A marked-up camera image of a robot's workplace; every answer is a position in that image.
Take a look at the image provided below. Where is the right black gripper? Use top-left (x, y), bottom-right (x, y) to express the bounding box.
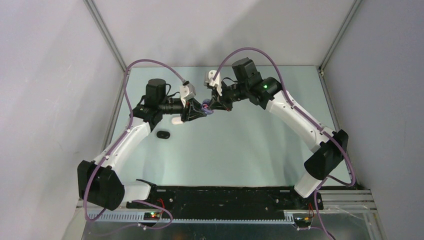
top-left (208, 80), bottom-right (249, 113)

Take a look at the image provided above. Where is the purple earbud charging case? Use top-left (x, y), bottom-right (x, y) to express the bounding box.
top-left (201, 99), bottom-right (214, 115)

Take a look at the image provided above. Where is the white earbud charging case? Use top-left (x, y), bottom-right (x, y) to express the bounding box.
top-left (171, 116), bottom-right (184, 125)

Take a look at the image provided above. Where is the black earbud charging case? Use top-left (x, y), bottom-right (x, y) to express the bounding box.
top-left (156, 130), bottom-right (171, 140)

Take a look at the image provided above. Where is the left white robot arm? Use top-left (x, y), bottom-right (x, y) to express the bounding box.
top-left (77, 78), bottom-right (206, 211)

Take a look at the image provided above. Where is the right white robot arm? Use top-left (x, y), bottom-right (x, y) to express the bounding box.
top-left (204, 57), bottom-right (349, 209)

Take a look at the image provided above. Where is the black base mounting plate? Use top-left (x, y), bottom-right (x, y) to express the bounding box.
top-left (146, 185), bottom-right (324, 218)

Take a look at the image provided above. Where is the left controller circuit board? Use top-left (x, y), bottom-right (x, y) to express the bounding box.
top-left (143, 212), bottom-right (161, 221)

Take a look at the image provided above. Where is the controller circuit board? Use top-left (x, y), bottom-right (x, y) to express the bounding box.
top-left (293, 217), bottom-right (313, 229)
top-left (143, 212), bottom-right (161, 221)

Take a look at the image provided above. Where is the right controller circuit board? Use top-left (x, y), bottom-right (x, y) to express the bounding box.
top-left (293, 217), bottom-right (313, 229)

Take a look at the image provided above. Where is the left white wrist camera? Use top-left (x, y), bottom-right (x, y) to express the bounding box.
top-left (179, 81), bottom-right (196, 107)

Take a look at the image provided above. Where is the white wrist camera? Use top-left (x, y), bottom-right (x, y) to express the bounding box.
top-left (203, 70), bottom-right (223, 96)
top-left (179, 81), bottom-right (196, 107)

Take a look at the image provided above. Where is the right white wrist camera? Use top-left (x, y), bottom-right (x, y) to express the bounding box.
top-left (203, 70), bottom-right (223, 96)

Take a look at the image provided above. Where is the left aluminium frame post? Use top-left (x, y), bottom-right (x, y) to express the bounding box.
top-left (83, 0), bottom-right (127, 72)

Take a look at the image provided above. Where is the aluminium frame post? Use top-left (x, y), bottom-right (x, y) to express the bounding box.
top-left (83, 0), bottom-right (127, 72)
top-left (318, 0), bottom-right (363, 73)

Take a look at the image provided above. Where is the grey slotted cable duct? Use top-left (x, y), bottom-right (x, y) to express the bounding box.
top-left (96, 211), bottom-right (294, 225)

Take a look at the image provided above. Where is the right aluminium frame post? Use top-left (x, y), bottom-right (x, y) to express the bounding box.
top-left (318, 0), bottom-right (363, 73)

